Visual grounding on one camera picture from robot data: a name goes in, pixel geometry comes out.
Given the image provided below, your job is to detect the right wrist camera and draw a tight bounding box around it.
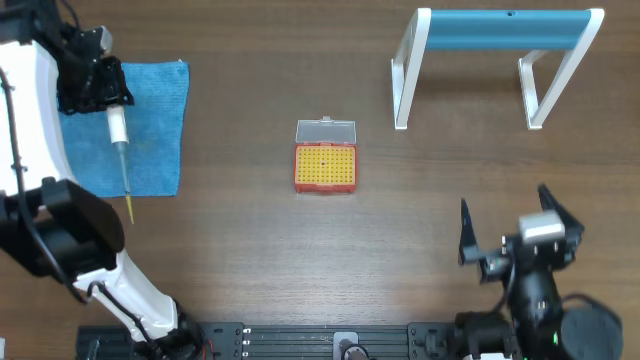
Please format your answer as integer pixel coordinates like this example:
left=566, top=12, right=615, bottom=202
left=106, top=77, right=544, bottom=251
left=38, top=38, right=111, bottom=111
left=517, top=209, right=567, bottom=245

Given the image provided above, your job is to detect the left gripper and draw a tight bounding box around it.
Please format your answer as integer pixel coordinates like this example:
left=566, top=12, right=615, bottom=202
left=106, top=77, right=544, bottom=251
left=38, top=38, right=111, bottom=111
left=56, top=53, right=136, bottom=117

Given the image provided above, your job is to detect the blue cloth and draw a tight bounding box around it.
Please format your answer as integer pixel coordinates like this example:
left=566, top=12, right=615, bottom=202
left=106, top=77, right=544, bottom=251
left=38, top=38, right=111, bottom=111
left=58, top=60, right=191, bottom=199

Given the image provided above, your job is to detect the white pipette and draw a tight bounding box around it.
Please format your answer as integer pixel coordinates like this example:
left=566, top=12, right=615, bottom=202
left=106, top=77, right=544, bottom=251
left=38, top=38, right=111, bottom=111
left=105, top=103, right=137, bottom=226

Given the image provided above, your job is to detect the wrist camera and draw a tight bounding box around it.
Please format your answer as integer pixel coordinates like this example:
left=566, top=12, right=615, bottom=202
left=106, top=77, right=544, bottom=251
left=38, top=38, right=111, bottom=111
left=96, top=26, right=114, bottom=54
left=517, top=209, right=567, bottom=245

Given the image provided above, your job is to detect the red and yellow tip box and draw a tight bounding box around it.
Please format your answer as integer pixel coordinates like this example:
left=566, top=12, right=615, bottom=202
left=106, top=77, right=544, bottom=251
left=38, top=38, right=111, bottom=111
left=293, top=115, right=359, bottom=195

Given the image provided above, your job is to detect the mounting rail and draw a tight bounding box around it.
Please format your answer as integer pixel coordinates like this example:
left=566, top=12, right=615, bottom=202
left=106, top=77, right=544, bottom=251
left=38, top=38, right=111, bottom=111
left=75, top=322, right=464, bottom=360

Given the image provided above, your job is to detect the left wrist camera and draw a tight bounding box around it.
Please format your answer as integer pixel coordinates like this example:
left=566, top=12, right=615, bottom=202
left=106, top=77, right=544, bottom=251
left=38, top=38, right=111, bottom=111
left=96, top=26, right=114, bottom=54

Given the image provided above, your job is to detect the black cable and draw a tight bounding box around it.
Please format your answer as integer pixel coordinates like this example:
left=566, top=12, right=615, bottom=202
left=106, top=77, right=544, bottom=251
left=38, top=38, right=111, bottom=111
left=0, top=67, right=162, bottom=357
left=487, top=262, right=517, bottom=317

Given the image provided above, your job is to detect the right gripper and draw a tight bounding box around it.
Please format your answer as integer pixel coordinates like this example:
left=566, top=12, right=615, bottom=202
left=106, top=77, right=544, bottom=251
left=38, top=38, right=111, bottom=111
left=458, top=184, right=586, bottom=284

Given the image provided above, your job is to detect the white and blue stand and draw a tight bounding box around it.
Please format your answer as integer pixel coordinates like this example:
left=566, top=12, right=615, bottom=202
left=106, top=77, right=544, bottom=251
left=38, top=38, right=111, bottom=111
left=390, top=6, right=606, bottom=131

